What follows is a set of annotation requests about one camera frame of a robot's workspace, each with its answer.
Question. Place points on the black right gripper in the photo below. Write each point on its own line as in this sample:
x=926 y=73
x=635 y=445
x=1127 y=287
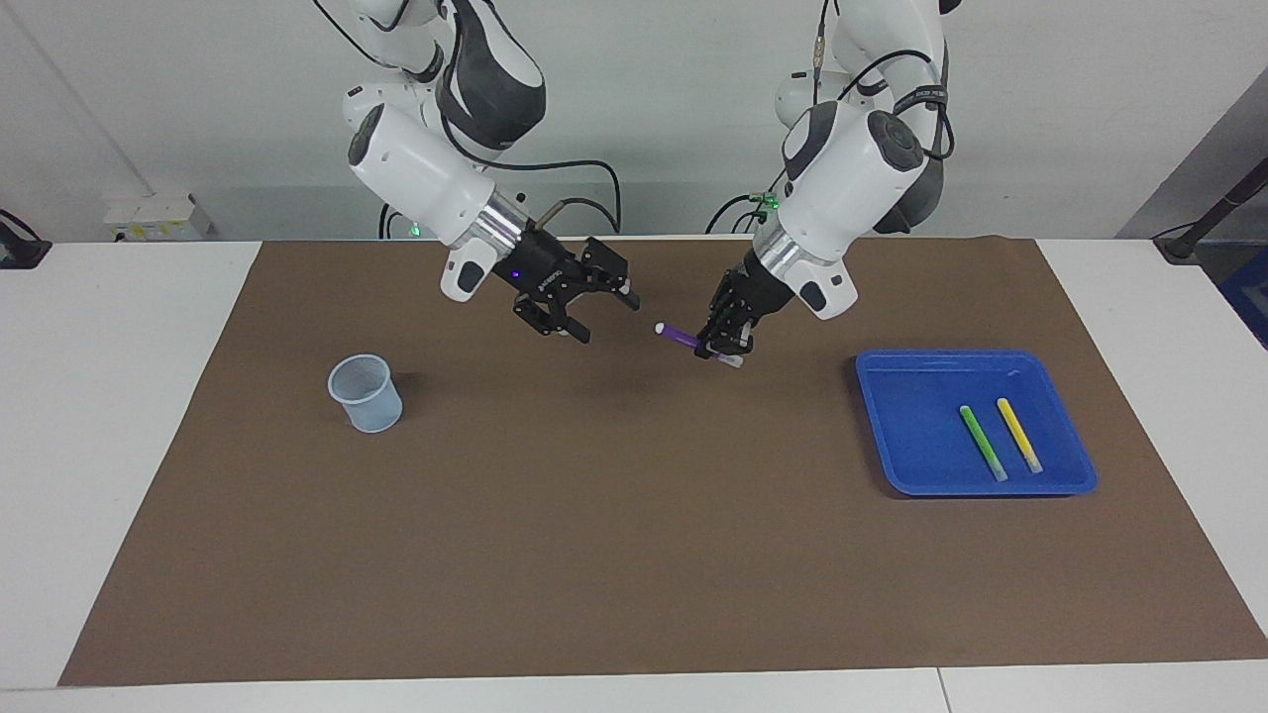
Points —
x=540 y=272

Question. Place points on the purple marker pen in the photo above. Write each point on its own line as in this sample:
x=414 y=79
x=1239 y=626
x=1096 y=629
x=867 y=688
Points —
x=679 y=337

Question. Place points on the translucent plastic cup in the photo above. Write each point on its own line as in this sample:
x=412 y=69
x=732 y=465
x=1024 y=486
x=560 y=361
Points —
x=367 y=401

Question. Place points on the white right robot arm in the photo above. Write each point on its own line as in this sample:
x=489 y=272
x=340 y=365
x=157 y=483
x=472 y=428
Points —
x=426 y=168

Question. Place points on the green marker pen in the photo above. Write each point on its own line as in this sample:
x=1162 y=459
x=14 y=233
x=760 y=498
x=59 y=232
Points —
x=983 y=443

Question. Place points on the black stand base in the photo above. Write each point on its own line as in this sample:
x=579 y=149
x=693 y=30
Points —
x=20 y=253

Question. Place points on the blue plastic tray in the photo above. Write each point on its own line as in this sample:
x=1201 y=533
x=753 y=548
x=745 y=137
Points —
x=921 y=436

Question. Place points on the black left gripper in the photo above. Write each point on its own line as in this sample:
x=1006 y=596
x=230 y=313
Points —
x=755 y=289

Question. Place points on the yellow marker pen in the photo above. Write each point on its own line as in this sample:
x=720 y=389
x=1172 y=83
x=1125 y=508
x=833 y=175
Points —
x=1019 y=436

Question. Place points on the brown table mat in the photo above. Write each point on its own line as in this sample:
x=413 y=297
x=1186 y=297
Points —
x=634 y=545

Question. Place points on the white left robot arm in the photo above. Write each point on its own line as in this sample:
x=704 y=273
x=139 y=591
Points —
x=852 y=178

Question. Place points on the blue box edge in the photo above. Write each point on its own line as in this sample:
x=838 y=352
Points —
x=1250 y=297

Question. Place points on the black slanted stand pole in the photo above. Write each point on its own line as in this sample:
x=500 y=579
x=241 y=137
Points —
x=1214 y=213

